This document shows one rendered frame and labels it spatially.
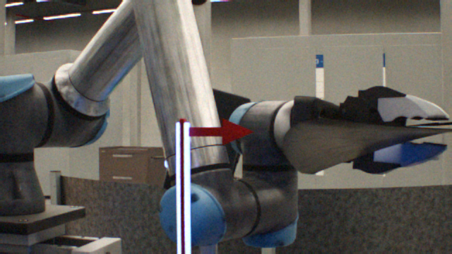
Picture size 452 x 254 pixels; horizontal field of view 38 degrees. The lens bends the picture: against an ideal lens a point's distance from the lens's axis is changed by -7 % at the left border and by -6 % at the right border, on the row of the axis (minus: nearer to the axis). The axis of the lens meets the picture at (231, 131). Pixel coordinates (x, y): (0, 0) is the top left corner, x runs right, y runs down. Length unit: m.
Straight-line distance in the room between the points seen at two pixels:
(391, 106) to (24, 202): 0.63
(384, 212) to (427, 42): 4.35
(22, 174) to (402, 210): 1.70
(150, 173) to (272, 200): 6.56
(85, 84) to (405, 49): 5.77
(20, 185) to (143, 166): 6.30
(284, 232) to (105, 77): 0.41
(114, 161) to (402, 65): 3.21
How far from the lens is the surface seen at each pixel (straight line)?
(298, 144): 0.63
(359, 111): 0.78
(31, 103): 1.15
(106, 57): 1.12
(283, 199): 0.91
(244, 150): 0.93
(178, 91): 0.83
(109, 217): 2.80
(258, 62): 7.21
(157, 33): 0.86
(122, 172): 7.54
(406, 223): 2.57
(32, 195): 1.14
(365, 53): 6.86
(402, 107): 0.74
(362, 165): 0.77
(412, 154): 0.72
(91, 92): 1.16
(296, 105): 0.73
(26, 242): 1.10
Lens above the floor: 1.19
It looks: 1 degrees down
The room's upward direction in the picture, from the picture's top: straight up
